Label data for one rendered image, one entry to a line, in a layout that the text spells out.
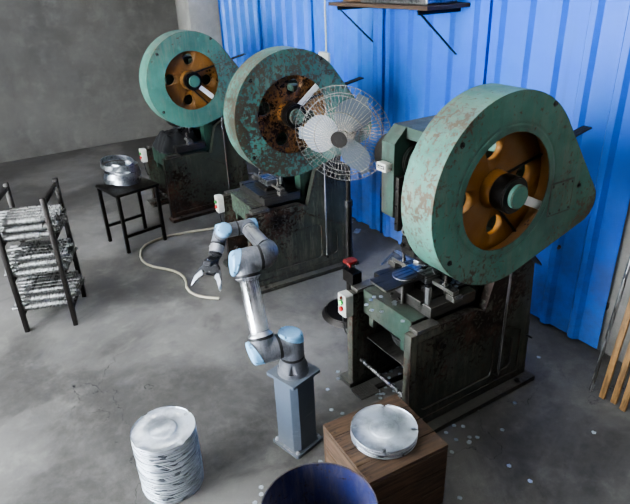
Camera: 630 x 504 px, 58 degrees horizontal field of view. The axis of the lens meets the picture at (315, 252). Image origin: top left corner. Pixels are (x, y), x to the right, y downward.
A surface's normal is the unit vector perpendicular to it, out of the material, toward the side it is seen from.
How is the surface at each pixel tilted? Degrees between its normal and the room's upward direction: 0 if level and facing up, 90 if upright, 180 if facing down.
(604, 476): 0
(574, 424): 0
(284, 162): 90
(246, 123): 90
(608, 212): 90
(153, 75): 90
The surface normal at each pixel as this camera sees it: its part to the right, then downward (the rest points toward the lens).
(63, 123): 0.53, 0.36
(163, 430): -0.04, -0.90
